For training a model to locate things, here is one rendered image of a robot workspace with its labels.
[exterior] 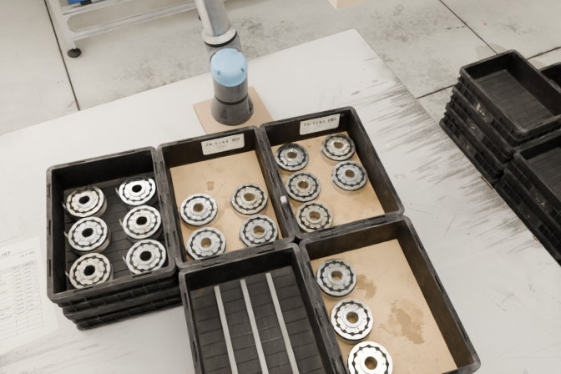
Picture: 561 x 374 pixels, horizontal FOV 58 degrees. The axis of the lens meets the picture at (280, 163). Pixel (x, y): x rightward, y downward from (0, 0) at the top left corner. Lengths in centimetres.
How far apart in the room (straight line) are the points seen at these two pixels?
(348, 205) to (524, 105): 117
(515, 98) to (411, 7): 140
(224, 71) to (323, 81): 48
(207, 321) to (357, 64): 118
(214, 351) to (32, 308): 56
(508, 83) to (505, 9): 139
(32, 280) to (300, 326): 78
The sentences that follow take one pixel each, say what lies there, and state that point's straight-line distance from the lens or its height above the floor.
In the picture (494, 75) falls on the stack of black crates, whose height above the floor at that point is 49.
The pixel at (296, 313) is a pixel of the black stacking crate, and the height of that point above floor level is 83.
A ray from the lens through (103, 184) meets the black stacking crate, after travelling 157.
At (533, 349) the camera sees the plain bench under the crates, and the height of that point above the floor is 70.
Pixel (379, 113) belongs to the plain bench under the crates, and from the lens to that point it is 188.
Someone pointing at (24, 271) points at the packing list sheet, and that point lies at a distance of 166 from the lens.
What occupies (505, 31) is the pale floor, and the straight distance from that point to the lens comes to 363.
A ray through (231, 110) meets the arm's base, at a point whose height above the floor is 79.
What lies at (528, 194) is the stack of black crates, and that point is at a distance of 226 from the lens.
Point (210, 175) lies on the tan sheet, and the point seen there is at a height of 83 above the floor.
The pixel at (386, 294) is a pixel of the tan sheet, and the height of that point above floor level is 83.
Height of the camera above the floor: 206
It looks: 53 degrees down
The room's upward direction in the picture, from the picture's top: 1 degrees clockwise
